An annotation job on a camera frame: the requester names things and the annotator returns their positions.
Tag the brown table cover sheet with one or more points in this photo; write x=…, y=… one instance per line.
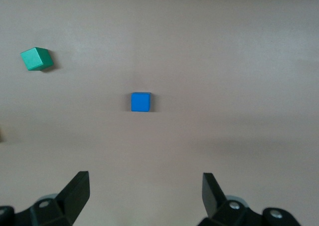
x=224, y=61

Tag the green wooden cube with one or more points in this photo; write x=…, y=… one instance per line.
x=33, y=59

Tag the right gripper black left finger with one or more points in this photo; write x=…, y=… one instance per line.
x=74, y=198

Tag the blue wooden cube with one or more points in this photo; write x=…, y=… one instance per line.
x=140, y=102

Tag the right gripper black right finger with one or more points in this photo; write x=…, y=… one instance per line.
x=214, y=198

